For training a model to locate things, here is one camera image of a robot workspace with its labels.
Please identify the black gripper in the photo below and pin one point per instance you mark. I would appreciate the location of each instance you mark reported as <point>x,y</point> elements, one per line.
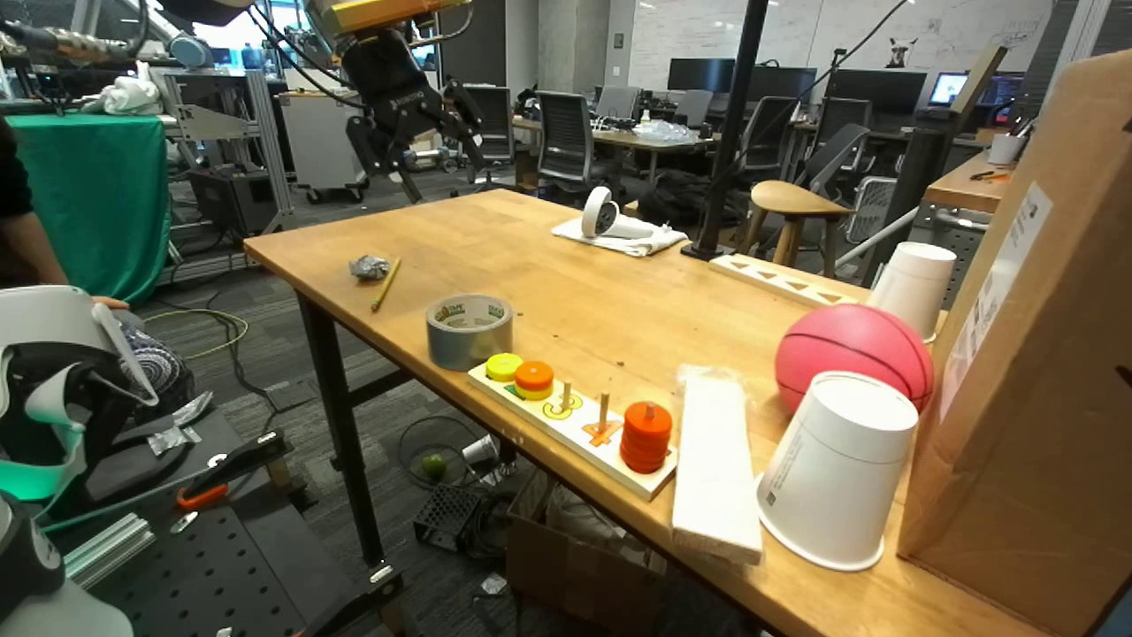
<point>391,75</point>

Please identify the pink basketball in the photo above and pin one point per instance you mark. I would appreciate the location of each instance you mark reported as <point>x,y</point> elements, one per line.
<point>849,340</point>

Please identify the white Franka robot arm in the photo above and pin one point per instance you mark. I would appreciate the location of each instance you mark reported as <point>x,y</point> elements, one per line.
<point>48,314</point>

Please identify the person's bare forearm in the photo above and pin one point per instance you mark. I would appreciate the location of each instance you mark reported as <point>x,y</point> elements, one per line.
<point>31,248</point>

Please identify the black mesh office chair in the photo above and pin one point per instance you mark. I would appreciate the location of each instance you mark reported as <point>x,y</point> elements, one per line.
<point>769,128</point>
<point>495,110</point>
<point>563,134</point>

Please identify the white rolling cabinet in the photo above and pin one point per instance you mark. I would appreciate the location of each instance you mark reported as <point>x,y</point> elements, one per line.
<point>309,141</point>

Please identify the crumpled foil ball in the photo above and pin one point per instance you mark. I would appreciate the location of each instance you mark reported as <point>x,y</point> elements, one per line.
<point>370,266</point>

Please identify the yellow pencil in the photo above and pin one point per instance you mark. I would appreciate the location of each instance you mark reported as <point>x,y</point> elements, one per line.
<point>388,283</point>

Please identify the grey metal shelf rack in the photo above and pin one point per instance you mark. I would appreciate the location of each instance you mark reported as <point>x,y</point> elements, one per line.
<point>225,125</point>

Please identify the white tape roll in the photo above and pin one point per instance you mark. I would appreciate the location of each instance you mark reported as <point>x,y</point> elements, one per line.
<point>588,213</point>

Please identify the wooden office desk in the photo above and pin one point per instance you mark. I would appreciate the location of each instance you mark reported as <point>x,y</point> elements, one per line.
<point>612,138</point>

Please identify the clear plastic bag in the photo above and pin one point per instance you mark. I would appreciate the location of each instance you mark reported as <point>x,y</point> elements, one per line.
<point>668,128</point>

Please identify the white plastic bags pile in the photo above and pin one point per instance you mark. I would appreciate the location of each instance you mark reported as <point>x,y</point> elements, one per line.
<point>128,92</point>

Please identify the black computer monitor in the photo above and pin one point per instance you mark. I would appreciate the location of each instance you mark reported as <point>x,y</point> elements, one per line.
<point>781,80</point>
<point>701,72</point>
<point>875,88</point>

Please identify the green cloth cover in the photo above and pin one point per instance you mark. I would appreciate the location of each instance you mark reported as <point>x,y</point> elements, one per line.
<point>108,189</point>

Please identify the black vertical pole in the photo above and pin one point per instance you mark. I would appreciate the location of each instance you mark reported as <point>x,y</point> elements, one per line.
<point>729,118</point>

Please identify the grey patterned cushion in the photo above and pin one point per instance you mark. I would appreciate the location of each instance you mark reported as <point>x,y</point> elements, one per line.
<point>173,362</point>

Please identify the small green ball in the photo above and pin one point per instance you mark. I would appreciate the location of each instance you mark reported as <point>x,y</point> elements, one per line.
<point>432,467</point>

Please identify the white peg stacking board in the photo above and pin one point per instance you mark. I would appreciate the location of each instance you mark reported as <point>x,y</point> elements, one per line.
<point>588,458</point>

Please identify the red-orange stacking cylinder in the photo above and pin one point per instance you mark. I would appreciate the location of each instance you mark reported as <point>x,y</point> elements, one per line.
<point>647,440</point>

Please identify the round wooden stool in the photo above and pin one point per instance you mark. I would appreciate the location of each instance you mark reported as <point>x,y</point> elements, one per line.
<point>793,198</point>

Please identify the white shape puzzle board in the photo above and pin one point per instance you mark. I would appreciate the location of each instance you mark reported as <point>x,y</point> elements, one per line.
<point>773,282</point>

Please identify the person's black shirt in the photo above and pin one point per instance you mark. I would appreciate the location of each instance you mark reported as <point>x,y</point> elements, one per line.
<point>9,171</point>

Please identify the grey mesh chair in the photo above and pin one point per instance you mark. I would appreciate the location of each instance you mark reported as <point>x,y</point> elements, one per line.
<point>873,203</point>

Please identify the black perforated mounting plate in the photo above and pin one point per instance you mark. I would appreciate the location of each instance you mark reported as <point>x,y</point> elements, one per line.
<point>234,567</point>

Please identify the brown cardboard box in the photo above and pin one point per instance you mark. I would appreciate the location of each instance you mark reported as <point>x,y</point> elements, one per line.
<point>577,579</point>

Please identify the small black tripod stand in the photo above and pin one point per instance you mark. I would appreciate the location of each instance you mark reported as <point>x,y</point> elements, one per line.
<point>900,52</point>

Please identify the aluminium extrusion bar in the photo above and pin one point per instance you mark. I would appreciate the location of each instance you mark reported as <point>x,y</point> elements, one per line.
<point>108,551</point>

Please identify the small white paper cup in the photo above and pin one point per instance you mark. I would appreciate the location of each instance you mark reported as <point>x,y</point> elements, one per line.
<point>919,272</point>

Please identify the blue lit screen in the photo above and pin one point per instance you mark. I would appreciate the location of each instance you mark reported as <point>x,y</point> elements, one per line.
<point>946,88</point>

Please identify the large white paper cup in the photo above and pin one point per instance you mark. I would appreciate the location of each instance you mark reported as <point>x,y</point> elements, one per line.
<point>839,470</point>

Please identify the wooden side counter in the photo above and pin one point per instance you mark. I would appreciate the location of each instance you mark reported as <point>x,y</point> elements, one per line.
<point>967,185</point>

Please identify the white cup on counter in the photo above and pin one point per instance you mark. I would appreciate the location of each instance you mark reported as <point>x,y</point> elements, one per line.
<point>1002,147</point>

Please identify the large cardboard box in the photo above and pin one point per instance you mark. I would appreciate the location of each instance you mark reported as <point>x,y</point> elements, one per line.
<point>1039,410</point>

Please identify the olive wrist camera box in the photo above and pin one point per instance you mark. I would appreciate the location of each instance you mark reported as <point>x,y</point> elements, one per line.
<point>377,13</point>

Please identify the grey duct tape roll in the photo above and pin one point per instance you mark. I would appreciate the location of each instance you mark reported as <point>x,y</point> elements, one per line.
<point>470,348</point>

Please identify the black table frame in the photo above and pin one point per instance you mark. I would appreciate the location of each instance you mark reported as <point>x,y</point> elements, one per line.
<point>341,436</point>

